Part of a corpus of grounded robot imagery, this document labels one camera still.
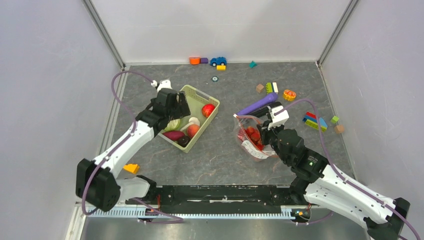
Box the yellow toy brick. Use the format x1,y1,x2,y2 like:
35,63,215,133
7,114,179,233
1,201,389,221
216,65,226,71

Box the blue toy car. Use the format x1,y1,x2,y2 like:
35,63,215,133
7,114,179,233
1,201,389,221
209,56,227,67

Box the brown wooden cube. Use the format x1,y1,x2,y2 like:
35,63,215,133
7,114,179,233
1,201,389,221
255,84,265,93

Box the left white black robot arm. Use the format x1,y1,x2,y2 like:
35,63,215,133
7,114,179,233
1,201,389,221
75,88,191,212

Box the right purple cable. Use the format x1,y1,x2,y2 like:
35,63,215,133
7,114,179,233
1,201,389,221
274,97,422,240

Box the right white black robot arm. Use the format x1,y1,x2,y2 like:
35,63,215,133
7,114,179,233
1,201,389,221
256,124,410,240

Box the small green cube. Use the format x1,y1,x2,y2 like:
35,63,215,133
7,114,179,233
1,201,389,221
330,115,340,124

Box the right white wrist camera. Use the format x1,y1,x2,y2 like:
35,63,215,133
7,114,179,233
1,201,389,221
267,105,290,130

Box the teal triangular block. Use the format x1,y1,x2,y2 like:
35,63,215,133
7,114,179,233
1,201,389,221
249,61,258,69

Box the green toy cabbage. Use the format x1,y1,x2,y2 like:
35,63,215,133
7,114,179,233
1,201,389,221
163,119,182,132

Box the dark purple toy mangosteen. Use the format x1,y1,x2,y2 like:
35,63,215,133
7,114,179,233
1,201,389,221
176,135,191,148

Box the purple flashlight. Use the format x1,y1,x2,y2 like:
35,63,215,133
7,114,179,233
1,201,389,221
236,92,278,116

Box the purple cable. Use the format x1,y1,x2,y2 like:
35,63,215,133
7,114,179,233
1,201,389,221
274,97,422,240
81,70,185,225

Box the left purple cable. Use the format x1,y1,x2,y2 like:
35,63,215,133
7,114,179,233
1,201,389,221
81,70,185,225

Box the green white toy bricks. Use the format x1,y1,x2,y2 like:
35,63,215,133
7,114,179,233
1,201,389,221
265,82,279,94

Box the orange yellow round toy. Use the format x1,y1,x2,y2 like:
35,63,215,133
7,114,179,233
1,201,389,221
282,89,297,102

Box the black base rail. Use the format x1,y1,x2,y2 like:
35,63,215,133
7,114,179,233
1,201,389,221
137,175,309,214

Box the tan wooden cube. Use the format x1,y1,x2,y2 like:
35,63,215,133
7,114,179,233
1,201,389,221
334,124,345,134

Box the purple small block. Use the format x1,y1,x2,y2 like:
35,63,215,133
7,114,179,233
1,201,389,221
200,57,209,64

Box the purple toy sweet potato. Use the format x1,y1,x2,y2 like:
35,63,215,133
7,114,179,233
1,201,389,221
162,130,185,141

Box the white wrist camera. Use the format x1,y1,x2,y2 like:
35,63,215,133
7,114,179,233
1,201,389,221
150,79,173,92
267,105,290,130

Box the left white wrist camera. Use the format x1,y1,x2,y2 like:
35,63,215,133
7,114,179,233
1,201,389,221
150,79,173,92

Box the multicolour brick stack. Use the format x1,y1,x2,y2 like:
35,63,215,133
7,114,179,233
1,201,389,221
302,111,328,132

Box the light green plastic basket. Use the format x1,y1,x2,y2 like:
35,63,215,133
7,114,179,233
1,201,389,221
157,84,220,153

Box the orange half round block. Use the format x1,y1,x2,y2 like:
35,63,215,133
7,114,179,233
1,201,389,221
188,56,201,65

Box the orange toy peach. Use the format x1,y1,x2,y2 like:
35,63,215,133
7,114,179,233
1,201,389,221
186,124,200,139

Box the white toy mushroom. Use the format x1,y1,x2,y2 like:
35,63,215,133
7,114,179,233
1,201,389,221
180,116,201,132

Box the red toy apple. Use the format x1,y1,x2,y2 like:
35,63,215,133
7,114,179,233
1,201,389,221
201,103,216,118

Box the clear orange zip top bag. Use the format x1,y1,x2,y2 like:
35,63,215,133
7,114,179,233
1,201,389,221
233,114,277,162

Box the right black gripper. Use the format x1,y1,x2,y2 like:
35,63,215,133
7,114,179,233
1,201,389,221
256,119,290,165

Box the black microphone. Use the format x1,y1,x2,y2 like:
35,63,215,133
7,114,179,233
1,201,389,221
247,101,282,118

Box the yellow orange wedge block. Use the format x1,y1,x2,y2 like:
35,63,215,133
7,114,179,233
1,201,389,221
123,163,140,175

